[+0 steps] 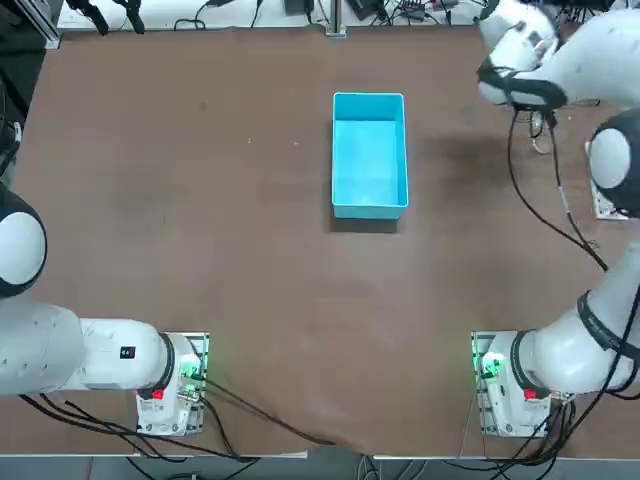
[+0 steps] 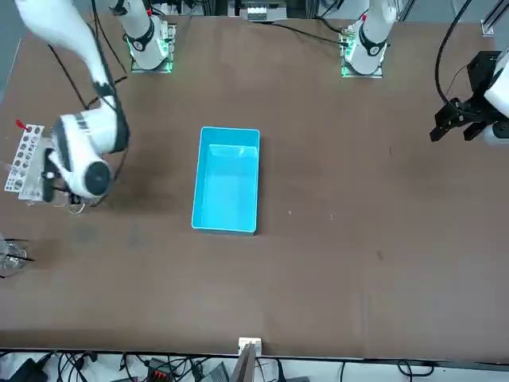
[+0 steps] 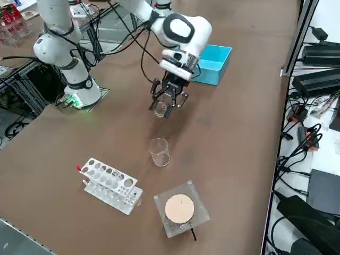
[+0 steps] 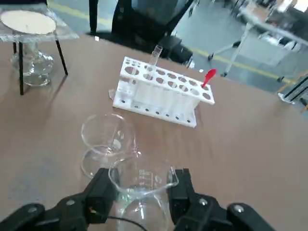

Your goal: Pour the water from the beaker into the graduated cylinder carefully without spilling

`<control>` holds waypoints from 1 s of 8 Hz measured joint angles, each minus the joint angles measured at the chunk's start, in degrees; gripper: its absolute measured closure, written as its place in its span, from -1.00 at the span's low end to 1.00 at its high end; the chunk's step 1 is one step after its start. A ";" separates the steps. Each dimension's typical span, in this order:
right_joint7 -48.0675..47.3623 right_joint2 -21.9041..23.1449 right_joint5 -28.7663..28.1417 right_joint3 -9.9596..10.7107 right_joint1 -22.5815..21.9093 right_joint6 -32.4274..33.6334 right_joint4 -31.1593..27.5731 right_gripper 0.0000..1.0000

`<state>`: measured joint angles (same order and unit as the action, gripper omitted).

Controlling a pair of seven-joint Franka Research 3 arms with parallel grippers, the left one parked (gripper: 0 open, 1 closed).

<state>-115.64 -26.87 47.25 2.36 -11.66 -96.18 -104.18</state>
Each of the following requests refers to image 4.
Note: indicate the large glass beaker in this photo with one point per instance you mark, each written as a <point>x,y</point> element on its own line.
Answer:
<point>106,134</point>

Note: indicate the black office chair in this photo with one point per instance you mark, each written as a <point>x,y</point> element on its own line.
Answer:
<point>144,21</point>

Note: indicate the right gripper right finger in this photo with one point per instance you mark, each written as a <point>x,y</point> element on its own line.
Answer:
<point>183,199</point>

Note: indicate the red dropper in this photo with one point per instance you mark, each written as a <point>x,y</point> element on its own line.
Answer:
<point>209,75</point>

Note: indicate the white desk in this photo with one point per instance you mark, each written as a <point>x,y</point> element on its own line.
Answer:
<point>243,36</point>

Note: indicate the black tripod stand with mesh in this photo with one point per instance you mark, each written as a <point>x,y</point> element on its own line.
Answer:
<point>27,22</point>

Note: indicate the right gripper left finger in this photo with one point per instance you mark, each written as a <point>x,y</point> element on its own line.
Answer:
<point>96,199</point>

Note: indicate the small glass beaker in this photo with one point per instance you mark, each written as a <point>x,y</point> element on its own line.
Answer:
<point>144,192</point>

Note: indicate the white test tube rack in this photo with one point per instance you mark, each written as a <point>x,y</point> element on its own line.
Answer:
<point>163,101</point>

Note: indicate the aluminium frame post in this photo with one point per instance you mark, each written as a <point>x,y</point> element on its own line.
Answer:
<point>293,91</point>

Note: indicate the clear glass flask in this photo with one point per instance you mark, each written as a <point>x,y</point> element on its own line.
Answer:
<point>36,69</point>

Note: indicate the glass test tube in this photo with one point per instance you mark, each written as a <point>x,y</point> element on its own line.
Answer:
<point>154,60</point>

